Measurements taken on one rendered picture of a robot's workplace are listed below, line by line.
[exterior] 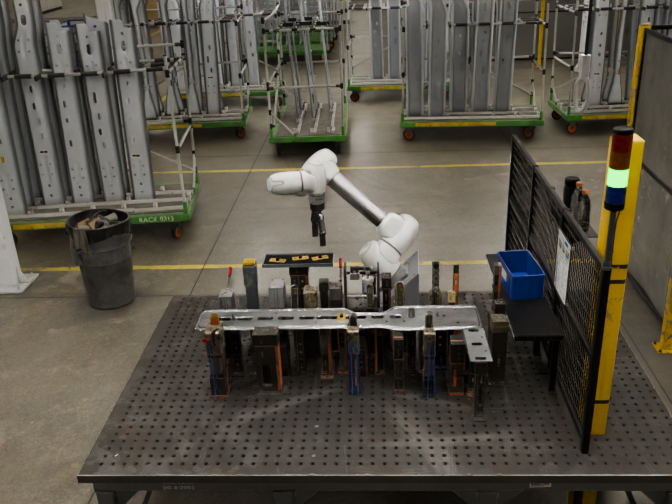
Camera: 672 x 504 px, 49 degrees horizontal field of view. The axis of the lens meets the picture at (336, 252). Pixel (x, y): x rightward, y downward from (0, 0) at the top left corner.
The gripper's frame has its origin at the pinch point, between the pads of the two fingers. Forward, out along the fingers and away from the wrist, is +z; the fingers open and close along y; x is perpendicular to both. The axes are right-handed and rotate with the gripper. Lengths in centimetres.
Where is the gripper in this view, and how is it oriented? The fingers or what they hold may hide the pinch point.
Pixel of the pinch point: (318, 239)
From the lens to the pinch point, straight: 379.3
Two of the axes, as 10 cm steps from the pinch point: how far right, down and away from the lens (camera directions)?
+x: 9.5, -1.6, 2.7
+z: 0.4, 9.1, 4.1
